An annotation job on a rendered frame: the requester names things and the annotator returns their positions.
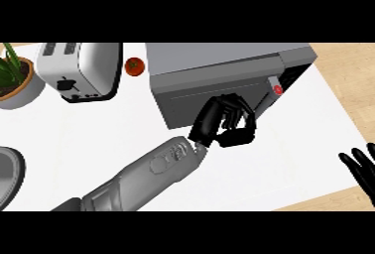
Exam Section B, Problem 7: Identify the grey microwave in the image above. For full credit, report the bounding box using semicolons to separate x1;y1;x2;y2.
144;42;319;130

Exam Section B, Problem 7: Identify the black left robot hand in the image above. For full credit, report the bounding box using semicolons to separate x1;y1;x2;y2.
188;93;259;149

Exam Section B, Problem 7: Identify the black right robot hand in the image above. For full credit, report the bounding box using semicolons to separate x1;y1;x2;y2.
339;142;375;208

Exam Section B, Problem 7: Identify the red tomato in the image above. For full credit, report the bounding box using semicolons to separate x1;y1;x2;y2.
125;57;147;77

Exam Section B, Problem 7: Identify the grey round plate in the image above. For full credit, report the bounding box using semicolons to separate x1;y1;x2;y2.
0;147;29;211

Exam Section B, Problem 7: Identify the white toaster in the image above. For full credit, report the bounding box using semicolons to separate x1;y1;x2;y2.
36;42;125;104

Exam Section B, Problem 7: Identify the potted green plant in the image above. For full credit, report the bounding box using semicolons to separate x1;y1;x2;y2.
0;43;48;111

